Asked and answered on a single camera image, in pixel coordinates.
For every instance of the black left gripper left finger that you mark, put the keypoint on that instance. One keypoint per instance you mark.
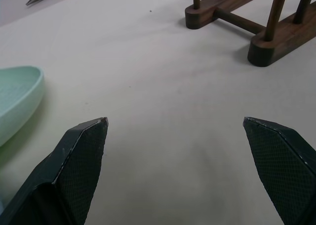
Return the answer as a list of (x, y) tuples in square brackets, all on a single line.
[(69, 170)]

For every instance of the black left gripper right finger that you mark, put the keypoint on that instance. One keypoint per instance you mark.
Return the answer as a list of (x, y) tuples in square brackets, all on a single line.
[(281, 165)]

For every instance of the dark wooden rack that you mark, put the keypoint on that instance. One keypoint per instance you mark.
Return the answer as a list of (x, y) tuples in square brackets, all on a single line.
[(261, 25)]

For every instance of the light green plate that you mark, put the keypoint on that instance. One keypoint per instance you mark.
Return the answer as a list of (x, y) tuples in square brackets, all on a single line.
[(17, 99)]

